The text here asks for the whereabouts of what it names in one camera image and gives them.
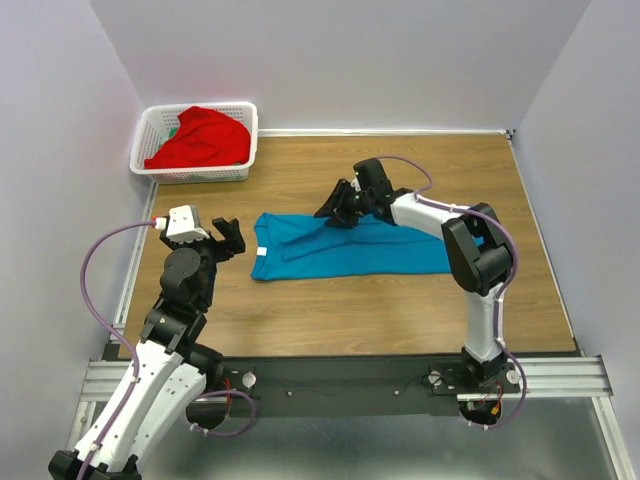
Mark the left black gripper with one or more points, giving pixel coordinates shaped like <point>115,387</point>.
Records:
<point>234,242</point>

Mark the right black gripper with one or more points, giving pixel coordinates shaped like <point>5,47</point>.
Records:
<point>341,218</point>

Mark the blue t shirt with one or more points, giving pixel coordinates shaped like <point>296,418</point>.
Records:
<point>293,247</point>

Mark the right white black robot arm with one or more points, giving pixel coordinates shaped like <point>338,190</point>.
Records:
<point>479,250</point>

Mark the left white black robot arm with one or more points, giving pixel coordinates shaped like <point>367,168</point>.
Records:
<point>168,368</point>

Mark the red t shirt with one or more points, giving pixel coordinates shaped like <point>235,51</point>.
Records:
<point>204,138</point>

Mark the white plastic basket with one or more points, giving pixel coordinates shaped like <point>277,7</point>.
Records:
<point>153,130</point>

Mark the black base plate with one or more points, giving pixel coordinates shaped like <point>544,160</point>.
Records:
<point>359,385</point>

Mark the aluminium frame rail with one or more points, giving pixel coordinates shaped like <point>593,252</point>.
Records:
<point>581,377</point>

